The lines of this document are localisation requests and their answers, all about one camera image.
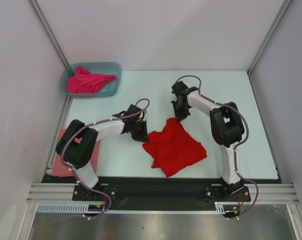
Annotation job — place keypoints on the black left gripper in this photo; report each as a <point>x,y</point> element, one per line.
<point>143,136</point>

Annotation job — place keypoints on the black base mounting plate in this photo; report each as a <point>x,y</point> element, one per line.
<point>161,194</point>

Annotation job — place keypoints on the magenta crumpled t-shirt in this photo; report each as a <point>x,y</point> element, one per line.
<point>84,82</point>

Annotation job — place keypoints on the aluminium frame rail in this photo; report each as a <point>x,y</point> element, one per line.
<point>50,193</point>

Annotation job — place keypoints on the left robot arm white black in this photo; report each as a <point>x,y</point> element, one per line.
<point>115,125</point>

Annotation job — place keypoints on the teal plastic basin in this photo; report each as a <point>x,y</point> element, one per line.
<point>109,90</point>

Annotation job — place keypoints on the red t-shirt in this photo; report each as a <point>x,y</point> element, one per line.
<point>173,149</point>

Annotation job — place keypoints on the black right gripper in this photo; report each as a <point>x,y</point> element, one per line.
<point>179,116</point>

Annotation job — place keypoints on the white slotted cable duct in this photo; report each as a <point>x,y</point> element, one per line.
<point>76,208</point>

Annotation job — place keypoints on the folded pink t-shirt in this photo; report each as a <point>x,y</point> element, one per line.
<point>78,152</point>

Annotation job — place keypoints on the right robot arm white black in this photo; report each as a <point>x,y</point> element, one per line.
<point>227,125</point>

